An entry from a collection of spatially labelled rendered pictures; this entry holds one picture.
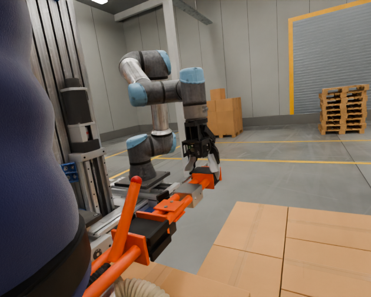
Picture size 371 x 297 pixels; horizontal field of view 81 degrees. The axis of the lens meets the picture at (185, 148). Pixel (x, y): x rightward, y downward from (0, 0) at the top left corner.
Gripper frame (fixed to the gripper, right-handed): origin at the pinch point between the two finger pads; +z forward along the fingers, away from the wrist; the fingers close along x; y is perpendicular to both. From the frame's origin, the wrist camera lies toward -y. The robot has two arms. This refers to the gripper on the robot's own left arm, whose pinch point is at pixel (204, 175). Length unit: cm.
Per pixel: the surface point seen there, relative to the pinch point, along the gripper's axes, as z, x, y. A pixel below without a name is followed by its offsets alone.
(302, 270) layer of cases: 62, 30, -38
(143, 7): -477, -643, -890
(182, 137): 39, -167, -279
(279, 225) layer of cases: 62, 16, -76
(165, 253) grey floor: 117, -89, -83
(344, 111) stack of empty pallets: 54, 127, -681
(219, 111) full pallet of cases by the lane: 25, -230, -674
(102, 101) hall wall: -70, -834, -712
